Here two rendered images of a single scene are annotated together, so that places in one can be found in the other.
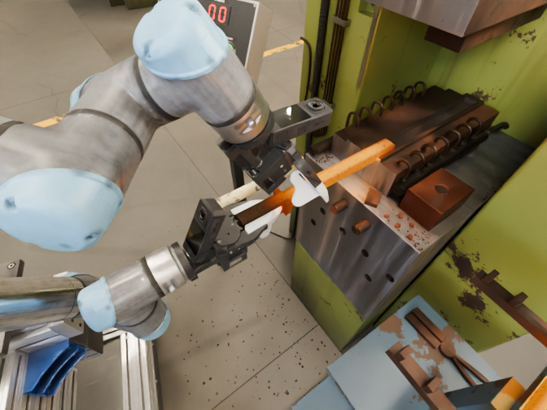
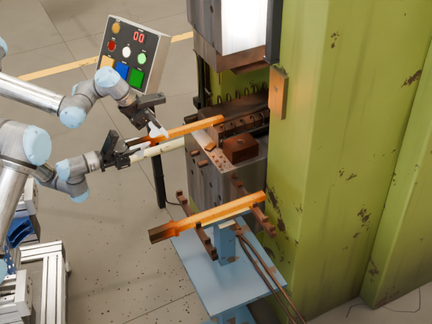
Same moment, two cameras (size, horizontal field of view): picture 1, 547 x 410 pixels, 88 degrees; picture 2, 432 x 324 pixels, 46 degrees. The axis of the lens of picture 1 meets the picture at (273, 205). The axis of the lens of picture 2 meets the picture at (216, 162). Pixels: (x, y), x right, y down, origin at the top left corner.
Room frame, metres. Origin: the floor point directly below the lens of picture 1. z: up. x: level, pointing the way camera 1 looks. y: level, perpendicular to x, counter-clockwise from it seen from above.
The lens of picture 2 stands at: (-1.15, -0.53, 2.27)
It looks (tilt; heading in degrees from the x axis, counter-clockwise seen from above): 42 degrees down; 10
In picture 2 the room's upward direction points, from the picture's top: 2 degrees counter-clockwise
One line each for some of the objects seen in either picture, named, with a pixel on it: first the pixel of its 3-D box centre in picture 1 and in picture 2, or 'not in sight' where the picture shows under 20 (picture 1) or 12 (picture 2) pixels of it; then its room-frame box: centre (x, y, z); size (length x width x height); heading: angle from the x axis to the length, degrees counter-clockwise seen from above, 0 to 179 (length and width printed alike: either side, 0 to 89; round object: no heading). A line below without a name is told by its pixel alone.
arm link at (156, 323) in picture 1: (137, 311); (74, 186); (0.18, 0.26, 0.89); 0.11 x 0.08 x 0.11; 75
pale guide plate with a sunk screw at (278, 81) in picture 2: not in sight; (278, 92); (0.34, -0.50, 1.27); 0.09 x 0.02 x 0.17; 35
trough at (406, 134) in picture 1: (427, 124); (254, 108); (0.62, -0.40, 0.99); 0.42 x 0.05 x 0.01; 125
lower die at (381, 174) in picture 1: (414, 131); (251, 112); (0.64, -0.39, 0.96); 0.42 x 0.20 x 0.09; 125
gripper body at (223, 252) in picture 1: (211, 247); (113, 156); (0.27, 0.11, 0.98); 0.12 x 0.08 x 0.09; 125
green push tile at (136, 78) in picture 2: not in sight; (137, 78); (0.78, 0.15, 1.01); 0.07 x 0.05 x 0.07; 60
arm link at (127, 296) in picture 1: (123, 294); (72, 168); (0.18, 0.25, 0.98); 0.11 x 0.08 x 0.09; 125
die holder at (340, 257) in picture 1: (400, 202); (258, 164); (0.60, -0.43, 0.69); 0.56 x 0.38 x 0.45; 125
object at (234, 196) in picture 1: (259, 185); (164, 148); (0.76, 0.06, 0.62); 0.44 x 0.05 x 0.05; 125
